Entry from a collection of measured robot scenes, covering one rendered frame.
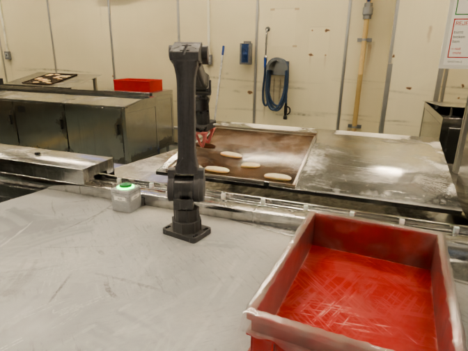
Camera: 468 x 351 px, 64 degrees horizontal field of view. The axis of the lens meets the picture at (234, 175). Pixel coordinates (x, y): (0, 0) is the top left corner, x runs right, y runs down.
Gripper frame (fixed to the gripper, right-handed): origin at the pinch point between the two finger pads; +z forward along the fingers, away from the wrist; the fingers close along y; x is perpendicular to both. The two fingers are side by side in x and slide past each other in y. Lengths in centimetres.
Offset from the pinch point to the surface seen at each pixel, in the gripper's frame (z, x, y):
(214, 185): 12.9, 9.8, 9.6
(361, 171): 5, 62, -9
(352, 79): 44, -15, -341
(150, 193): 4.5, 1.5, 37.3
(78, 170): -1.1, -26.7, 42.0
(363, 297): 4, 76, 54
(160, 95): 56, -222, -234
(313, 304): 3, 67, 62
